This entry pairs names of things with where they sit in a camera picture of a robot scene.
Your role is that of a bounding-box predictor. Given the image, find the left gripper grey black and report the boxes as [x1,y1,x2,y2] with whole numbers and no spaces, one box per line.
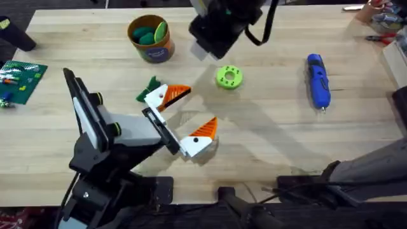
[69,83,216,191]

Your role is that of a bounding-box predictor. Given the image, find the dark green toy vegetable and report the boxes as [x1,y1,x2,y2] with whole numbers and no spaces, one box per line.
[135,75,162,103]

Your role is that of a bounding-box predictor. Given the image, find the blue electric screwdriver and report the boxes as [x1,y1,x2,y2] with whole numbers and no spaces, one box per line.
[305,53,332,112]

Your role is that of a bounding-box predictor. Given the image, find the orange ribbed wedge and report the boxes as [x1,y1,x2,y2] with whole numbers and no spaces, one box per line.
[190,116,219,141]

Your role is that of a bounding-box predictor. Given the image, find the green disc with holes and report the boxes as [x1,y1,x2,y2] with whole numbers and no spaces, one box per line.
[216,65,244,90]

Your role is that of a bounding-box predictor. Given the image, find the cardboard tub with green toys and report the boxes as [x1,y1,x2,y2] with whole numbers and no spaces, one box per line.
[127,14,176,64]

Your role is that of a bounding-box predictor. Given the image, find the left wrist upright black plate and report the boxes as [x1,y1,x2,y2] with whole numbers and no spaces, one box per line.
[62,67,111,153]

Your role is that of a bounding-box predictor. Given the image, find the heap of tools and boxes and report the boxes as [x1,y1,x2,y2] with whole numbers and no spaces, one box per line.
[341,0,407,36]

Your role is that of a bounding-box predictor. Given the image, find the green board with toy blocks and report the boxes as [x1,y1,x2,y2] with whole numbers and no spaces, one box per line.
[0,60,49,109]

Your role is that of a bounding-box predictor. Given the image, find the white box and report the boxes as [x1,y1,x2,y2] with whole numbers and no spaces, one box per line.
[382,40,407,89]

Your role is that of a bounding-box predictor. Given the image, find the black cylindrical object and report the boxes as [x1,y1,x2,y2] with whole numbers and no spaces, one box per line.
[0,15,38,53]

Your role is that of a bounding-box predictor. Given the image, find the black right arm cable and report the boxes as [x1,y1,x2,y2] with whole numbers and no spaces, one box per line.
[244,0,280,46]

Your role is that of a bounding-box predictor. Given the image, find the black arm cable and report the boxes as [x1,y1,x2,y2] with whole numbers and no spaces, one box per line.
[53,171,80,229]
[244,0,280,46]

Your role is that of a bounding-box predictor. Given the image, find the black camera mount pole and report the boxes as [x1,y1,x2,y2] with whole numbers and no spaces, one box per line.
[217,186,287,229]

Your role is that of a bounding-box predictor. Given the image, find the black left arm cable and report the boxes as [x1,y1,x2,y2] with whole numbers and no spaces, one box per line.
[53,171,80,229]

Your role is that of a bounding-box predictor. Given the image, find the red handled pliers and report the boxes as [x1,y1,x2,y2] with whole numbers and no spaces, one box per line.
[364,32,398,46]

